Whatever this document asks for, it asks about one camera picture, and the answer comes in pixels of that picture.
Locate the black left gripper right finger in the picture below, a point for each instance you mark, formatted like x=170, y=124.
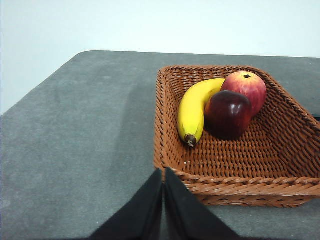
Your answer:
x=187, y=217

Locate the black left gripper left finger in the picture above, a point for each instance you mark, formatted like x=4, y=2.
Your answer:
x=142, y=215

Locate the brown wicker basket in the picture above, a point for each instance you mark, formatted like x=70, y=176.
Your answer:
x=250, y=157

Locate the yellow banana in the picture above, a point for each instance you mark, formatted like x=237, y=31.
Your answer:
x=191, y=112

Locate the dark red apple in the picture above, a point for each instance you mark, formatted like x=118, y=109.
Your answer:
x=227, y=112

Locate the red yellow apple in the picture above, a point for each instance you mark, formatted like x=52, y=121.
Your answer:
x=250, y=86

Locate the black rectangular tray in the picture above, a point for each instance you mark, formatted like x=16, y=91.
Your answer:
x=317, y=116

